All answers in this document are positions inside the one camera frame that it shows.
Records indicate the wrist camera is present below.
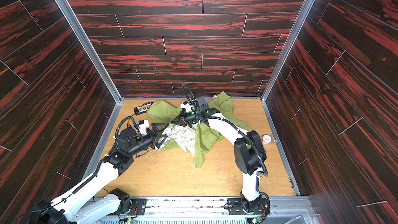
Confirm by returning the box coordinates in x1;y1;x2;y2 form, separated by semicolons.
180;96;209;113
137;119;149;136

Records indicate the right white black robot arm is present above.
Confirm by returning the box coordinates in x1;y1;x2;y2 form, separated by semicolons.
171;108;268;214

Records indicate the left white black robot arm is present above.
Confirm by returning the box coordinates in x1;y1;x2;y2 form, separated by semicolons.
23;123;168;224

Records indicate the metal front rail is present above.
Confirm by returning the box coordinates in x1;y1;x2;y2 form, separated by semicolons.
54;196;321;224

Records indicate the small white tape roll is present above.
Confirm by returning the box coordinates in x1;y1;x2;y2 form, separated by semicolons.
262;134;273;145

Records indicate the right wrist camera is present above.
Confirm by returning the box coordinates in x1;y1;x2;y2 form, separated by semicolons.
180;96;209;113

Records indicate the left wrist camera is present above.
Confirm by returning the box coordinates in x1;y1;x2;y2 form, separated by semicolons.
137;119;149;136

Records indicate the black battery pack with wires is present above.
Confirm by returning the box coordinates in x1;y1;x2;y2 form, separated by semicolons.
134;102;153;115

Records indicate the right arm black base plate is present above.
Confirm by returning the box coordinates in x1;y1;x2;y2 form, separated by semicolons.
223;196;270;215

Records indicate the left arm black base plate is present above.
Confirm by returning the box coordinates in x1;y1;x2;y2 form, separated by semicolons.
117;198;147;216

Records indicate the green jacket with cartoon print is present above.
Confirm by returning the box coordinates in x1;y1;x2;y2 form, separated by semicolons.
147;92;252;169

